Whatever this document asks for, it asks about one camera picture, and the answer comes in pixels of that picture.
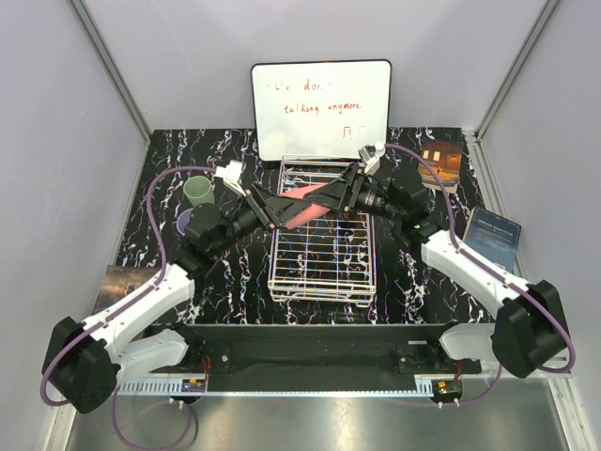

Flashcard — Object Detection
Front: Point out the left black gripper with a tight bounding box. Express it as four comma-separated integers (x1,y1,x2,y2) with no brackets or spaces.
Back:
212,182,310,257

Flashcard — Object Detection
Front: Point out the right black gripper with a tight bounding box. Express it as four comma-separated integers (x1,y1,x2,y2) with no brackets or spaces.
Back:
305,163,404,224

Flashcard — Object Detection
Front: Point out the pink plastic cup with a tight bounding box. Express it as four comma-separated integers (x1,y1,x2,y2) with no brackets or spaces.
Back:
280,183,332,231

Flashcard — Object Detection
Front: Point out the white wire dish rack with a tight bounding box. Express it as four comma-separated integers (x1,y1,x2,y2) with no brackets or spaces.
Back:
266,157,378,309

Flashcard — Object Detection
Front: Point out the green plastic cup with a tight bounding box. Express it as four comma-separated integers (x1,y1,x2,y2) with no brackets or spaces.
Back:
183,176,215,207

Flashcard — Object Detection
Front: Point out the purple plastic cup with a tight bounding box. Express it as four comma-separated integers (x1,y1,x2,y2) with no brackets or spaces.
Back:
176,209,193,236

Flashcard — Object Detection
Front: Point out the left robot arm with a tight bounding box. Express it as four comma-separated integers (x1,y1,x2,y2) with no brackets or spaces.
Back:
42,184,311,413

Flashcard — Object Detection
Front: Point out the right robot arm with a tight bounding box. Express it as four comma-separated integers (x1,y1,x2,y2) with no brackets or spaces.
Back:
304,163,573,378

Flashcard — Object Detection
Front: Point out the white whiteboard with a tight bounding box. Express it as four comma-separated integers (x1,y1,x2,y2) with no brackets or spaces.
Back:
251,59,392,162

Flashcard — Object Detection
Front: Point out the black marble mat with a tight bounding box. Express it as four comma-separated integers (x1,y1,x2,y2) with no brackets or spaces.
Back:
116,129,490,325

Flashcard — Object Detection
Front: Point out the orange cover book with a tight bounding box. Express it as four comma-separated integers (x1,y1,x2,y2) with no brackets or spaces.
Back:
421,137,463,194

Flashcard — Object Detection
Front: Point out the blue cover book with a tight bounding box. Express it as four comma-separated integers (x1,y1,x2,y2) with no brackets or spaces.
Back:
463,207,522,272

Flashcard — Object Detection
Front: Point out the tale of two cities book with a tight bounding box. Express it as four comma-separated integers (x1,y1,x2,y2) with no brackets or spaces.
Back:
91,265,158,314

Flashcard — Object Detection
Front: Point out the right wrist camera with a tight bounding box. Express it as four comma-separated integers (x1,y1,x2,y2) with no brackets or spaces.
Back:
358,142,386,176

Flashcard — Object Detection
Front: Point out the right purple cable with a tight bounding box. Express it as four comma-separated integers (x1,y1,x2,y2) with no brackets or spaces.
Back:
382,143,578,406

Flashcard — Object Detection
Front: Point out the purple cable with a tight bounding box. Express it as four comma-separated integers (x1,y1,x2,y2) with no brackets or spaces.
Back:
382,143,578,406
39,164,226,451

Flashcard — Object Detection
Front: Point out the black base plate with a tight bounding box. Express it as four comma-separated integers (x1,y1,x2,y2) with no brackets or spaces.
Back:
148,323,483,394

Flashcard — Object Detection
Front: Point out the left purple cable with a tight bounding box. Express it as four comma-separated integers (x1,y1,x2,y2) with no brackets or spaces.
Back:
39,164,226,451

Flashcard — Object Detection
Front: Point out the white cable duct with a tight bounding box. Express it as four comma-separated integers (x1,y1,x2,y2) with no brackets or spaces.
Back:
118,377,208,397

